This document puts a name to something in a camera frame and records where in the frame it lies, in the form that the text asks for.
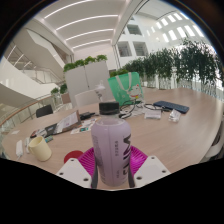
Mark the white cabinet with plants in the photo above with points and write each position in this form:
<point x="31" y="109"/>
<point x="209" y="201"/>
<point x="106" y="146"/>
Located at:
<point x="85" y="78"/>

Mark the potted green plants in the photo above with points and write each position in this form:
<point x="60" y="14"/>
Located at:
<point x="63" y="88"/>

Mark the ceiling light strips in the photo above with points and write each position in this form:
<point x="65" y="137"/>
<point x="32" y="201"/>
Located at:
<point x="86" y="20"/>

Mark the black chair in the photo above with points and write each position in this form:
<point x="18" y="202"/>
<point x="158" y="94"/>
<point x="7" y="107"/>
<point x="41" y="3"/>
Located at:
<point x="44" y="110"/>

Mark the purple drink bottle black cap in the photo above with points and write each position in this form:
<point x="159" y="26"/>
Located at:
<point x="110" y="146"/>

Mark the colourful sticker sheet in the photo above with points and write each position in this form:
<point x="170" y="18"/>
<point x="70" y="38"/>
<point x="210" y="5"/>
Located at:
<point x="83" y="127"/>

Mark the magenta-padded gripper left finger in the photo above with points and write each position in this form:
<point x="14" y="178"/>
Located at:
<point x="75" y="170"/>

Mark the green tote bag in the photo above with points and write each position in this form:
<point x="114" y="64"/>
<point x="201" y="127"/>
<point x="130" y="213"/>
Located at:
<point x="125" y="88"/>

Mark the pale yellow mug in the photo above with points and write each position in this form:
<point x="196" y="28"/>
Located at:
<point x="40" y="150"/>

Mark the small black device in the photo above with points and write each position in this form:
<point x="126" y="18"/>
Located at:
<point x="86" y="115"/>

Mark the green plant hedge row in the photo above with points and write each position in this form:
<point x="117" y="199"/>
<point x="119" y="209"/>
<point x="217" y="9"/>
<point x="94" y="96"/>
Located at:
<point x="186" y="61"/>

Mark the small black red box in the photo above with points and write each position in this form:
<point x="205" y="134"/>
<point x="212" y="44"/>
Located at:
<point x="33" y="134"/>

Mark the black notebook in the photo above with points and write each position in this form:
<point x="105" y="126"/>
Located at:
<point x="50" y="129"/>

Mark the flat round red coaster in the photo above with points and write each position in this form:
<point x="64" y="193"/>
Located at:
<point x="72" y="154"/>

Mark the white paper card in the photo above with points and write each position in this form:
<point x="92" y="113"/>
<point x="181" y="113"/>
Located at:
<point x="15" y="132"/>

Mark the small white packet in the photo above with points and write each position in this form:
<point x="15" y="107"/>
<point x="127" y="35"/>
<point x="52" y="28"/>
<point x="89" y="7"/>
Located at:
<point x="174" y="115"/>
<point x="152" y="114"/>

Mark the white chair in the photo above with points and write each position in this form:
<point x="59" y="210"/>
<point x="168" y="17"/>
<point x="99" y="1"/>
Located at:
<point x="85" y="98"/>

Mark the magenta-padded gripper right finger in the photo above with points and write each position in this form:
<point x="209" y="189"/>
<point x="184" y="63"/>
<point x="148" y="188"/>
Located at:
<point x="150" y="170"/>

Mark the small teal packet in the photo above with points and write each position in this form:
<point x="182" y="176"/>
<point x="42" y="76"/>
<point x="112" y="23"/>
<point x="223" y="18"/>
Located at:
<point x="49" y="138"/>

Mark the clear plastic shaker bottle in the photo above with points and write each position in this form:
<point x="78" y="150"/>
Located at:
<point x="100" y="91"/>

